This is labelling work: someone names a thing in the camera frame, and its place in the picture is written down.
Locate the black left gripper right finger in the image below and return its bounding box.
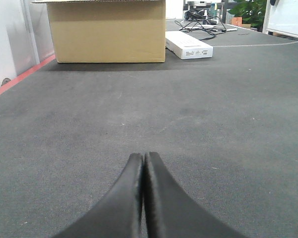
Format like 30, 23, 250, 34
144, 152, 243, 238

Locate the green potted plant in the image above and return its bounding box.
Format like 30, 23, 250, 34
228, 0, 267, 29

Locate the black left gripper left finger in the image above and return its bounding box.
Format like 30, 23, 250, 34
54, 153, 143, 238

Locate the large brown cardboard box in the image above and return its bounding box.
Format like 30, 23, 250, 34
32, 0, 166, 63

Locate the white panel board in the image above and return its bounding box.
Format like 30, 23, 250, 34
262, 0, 298, 38

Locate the white flat carton box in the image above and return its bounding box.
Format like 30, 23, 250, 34
165, 31, 213, 60

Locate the black cables bundle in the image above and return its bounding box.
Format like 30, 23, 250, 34
174, 9, 236, 41

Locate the red conveyor edge strip left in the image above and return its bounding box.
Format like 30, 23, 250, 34
0, 55, 56, 95

